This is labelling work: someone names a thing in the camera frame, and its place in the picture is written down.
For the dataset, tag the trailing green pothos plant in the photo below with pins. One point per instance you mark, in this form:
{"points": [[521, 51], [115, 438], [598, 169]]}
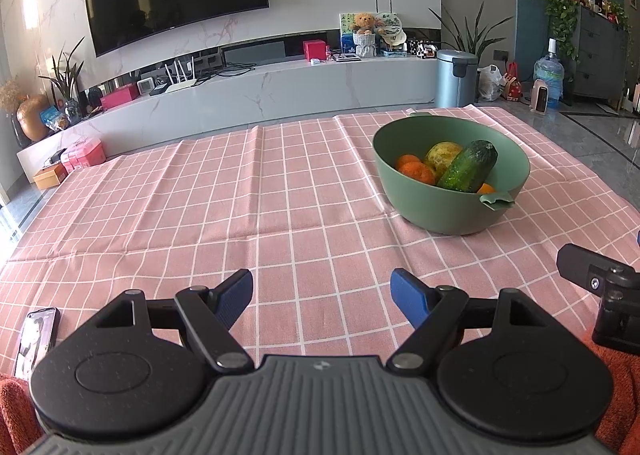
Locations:
{"points": [[560, 0]]}

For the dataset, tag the red box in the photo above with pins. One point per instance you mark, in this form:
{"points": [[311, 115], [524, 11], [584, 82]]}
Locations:
{"points": [[313, 50]]}

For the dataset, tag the magenta flat box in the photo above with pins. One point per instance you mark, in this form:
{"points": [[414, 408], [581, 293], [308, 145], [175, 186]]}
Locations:
{"points": [[120, 96]]}

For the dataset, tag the green bowl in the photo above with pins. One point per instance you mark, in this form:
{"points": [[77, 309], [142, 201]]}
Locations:
{"points": [[440, 212]]}

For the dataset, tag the red paper bag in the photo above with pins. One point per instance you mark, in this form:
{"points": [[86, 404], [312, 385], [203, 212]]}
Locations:
{"points": [[512, 85]]}

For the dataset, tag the copper round vase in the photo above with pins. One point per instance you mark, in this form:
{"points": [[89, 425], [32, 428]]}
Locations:
{"points": [[32, 119]]}

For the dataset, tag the blue water jug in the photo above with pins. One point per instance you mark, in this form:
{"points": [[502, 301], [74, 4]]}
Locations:
{"points": [[550, 75]]}

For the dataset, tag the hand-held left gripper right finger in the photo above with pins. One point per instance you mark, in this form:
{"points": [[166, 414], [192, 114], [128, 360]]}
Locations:
{"points": [[407, 297]]}

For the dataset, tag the grey drawer cabinet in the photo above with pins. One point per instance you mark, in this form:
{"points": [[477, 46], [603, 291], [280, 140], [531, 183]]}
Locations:
{"points": [[600, 55]]}

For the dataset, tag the pink storage box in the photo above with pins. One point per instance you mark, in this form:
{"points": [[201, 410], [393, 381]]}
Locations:
{"points": [[85, 155]]}

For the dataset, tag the grey pedal trash can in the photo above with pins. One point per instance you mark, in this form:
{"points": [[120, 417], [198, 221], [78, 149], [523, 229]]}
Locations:
{"points": [[455, 80]]}

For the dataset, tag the blue snack bag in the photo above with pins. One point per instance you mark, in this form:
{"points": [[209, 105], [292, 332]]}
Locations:
{"points": [[52, 116]]}

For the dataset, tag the white plastic bag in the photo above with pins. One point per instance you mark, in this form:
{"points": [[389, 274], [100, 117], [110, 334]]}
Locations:
{"points": [[491, 84]]}

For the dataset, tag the dried flower bunch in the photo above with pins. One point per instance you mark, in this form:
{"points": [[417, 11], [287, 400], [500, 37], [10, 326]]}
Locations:
{"points": [[10, 94]]}

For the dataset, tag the green cucumber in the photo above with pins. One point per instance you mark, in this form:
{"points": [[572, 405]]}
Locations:
{"points": [[467, 167]]}

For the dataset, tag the teddy bear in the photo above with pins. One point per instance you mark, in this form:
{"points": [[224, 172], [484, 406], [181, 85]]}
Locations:
{"points": [[363, 32]]}

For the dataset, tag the round printed fan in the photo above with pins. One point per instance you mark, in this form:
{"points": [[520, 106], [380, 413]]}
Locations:
{"points": [[390, 27]]}

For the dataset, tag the orange red cloth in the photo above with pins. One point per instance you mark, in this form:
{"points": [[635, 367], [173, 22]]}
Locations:
{"points": [[622, 385], [17, 415]]}

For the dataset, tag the white router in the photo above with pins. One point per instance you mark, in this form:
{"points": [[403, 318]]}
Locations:
{"points": [[180, 84]]}

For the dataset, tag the grey marble television console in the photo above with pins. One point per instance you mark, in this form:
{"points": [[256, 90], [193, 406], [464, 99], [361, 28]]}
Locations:
{"points": [[280, 92]]}

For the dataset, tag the thin leaf potted plant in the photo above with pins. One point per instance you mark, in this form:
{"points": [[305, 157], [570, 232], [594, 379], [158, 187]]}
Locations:
{"points": [[65, 75]]}

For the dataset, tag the orange mandarin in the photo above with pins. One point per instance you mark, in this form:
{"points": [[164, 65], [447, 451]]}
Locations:
{"points": [[486, 189], [406, 161], [418, 174]]}

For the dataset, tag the yellow green round fruit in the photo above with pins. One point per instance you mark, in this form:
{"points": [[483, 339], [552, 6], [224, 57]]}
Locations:
{"points": [[440, 157]]}

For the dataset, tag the snake plant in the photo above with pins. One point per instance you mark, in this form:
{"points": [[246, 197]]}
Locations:
{"points": [[470, 37]]}

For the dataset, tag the black smartphone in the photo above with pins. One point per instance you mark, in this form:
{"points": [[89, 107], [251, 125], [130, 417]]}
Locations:
{"points": [[37, 340]]}

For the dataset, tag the pink checked tablecloth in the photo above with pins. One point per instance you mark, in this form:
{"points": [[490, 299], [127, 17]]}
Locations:
{"points": [[250, 195]]}

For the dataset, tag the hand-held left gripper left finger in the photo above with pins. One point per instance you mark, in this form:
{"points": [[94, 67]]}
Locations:
{"points": [[234, 297]]}

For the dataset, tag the small pink heater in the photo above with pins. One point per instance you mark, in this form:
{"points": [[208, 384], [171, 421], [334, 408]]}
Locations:
{"points": [[540, 97]]}

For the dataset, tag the orange cardboard box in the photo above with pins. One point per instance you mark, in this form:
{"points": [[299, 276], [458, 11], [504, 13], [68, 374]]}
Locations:
{"points": [[50, 176]]}

